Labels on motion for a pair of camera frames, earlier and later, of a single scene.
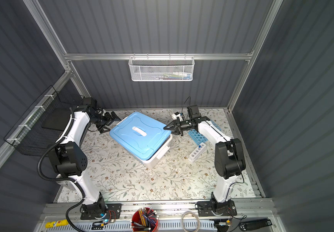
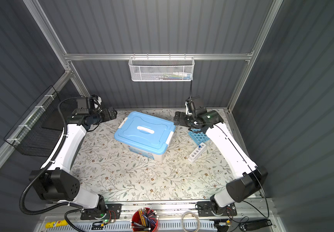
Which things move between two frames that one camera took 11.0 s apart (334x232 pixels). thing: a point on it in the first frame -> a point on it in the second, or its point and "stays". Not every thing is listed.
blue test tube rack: x=197 y=138 stays
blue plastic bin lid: x=141 y=134 stays
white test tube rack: x=199 y=150 stays
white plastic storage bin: x=152 y=161 -> x=146 y=135
